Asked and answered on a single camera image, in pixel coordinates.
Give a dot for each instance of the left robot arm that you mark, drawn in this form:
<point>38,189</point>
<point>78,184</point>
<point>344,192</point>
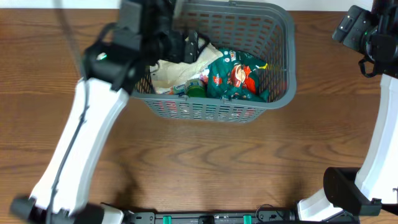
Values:
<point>109,71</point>

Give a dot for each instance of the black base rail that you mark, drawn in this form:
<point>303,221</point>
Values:
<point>262,217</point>

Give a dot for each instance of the green coffee bag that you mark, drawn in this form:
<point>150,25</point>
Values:
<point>235,75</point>

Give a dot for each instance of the tissue multipack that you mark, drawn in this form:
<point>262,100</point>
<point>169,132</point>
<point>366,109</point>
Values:
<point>178,87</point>

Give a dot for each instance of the grey plastic basket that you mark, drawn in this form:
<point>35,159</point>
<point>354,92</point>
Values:
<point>261,29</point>

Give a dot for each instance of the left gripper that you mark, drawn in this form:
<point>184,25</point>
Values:
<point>179,43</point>

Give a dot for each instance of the beige paper pouch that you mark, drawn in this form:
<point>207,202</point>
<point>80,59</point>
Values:
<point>166,76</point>

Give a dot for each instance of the green-lid jar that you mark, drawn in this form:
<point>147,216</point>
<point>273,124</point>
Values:
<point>195,88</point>

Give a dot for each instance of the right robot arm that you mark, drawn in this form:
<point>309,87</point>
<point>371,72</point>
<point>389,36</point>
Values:
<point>349,193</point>

